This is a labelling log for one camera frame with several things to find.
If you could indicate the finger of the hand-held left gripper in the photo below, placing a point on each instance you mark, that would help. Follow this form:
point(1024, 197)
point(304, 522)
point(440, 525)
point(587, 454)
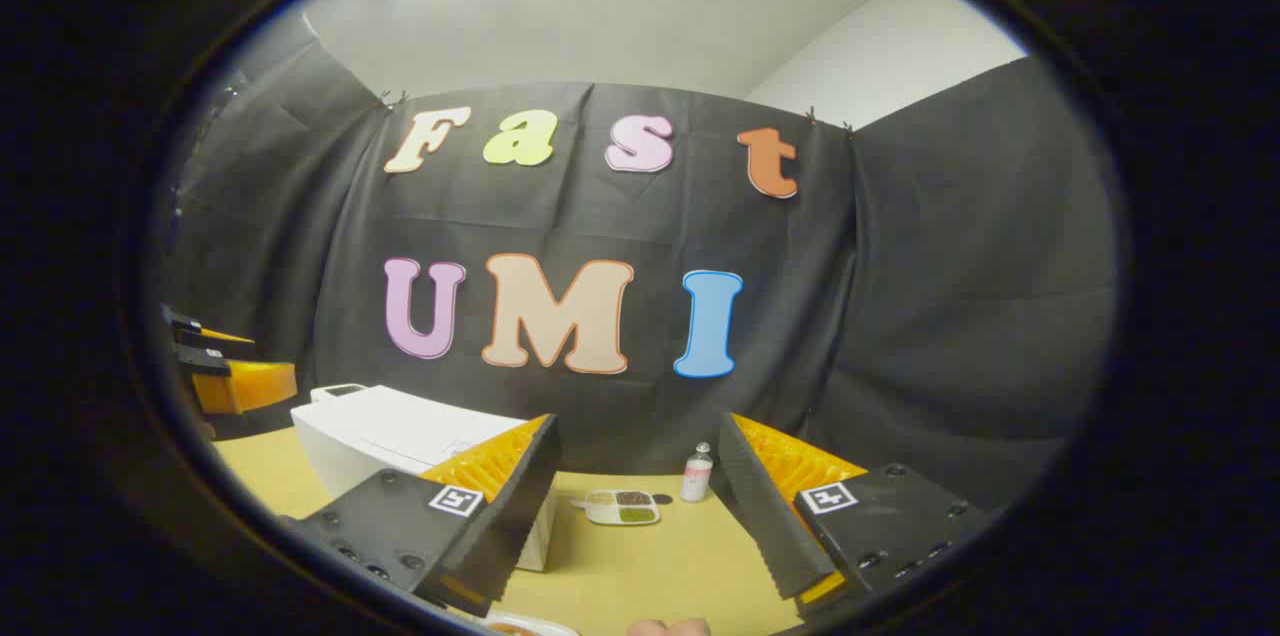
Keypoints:
point(250, 386)
point(205, 331)

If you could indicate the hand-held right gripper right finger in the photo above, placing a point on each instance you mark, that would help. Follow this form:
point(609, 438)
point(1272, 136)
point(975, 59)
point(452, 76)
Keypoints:
point(760, 516)

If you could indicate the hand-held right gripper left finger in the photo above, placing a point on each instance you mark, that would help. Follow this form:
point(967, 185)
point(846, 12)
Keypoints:
point(520, 506)

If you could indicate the white microwave oven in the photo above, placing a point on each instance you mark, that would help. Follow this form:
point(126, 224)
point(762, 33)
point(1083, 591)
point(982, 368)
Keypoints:
point(380, 436)

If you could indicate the small pink label bottle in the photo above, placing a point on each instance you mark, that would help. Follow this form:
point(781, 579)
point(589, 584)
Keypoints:
point(697, 478)

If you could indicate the white divided seed dish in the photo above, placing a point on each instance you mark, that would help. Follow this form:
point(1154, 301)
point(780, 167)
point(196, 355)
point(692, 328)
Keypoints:
point(622, 508)

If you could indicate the white plate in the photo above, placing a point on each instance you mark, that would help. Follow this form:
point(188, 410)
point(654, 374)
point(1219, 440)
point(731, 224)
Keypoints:
point(560, 627)

